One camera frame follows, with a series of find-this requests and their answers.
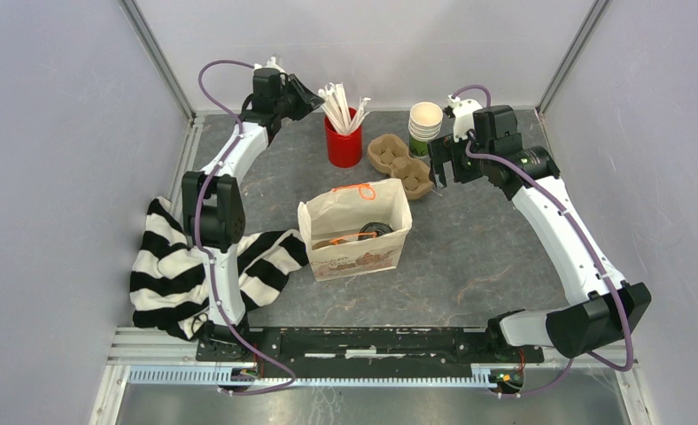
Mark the black plastic cup lid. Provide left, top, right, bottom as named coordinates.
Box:
left=358, top=222, right=393, bottom=240

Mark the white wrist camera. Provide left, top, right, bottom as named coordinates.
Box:
left=443, top=95, right=483, bottom=143
left=253, top=55, right=286, bottom=73

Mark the white wrapped straws bundle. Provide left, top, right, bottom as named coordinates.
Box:
left=318, top=82, right=371, bottom=135

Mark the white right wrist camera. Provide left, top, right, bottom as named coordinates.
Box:
left=443, top=95, right=483, bottom=143

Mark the black white striped cloth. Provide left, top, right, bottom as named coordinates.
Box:
left=129, top=197, right=308, bottom=341

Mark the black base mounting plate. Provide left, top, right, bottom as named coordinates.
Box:
left=196, top=327, right=545, bottom=378

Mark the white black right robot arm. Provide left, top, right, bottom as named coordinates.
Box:
left=428, top=100, right=651, bottom=370

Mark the brown pulp cup carrier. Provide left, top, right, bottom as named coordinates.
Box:
left=313, top=238, right=345, bottom=251

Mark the stack of paper cups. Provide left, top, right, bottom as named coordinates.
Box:
left=408, top=102, right=444, bottom=158

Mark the red straw holder cup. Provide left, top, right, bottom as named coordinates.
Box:
left=323, top=117, right=363, bottom=168

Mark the beige paper gift bag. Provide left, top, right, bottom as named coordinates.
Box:
left=298, top=178, right=413, bottom=282

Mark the white slotted cable duct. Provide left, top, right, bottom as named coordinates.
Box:
left=128, top=366, right=496, bottom=390

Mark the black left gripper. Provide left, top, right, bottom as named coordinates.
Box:
left=274, top=74, right=325, bottom=121

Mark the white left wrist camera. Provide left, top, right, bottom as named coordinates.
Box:
left=253, top=55, right=286, bottom=73

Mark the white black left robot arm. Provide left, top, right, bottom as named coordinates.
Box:
left=181, top=65, right=323, bottom=361

